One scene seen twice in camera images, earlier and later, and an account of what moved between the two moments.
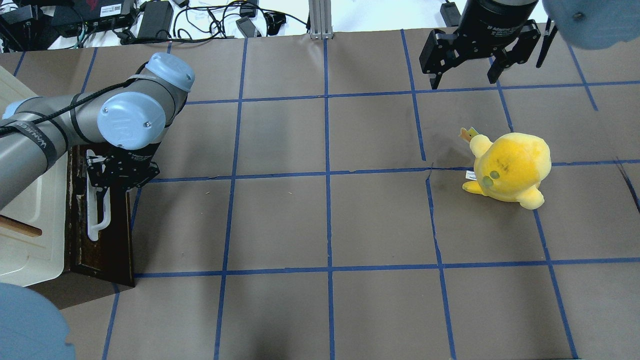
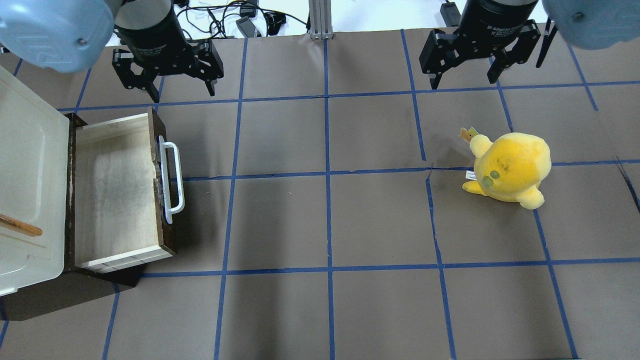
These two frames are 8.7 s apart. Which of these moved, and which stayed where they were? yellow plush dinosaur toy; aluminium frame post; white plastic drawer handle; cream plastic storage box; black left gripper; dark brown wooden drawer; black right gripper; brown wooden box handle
Moved: dark brown wooden drawer; black left gripper; white plastic drawer handle
Stayed: aluminium frame post; brown wooden box handle; yellow plush dinosaur toy; cream plastic storage box; black right gripper
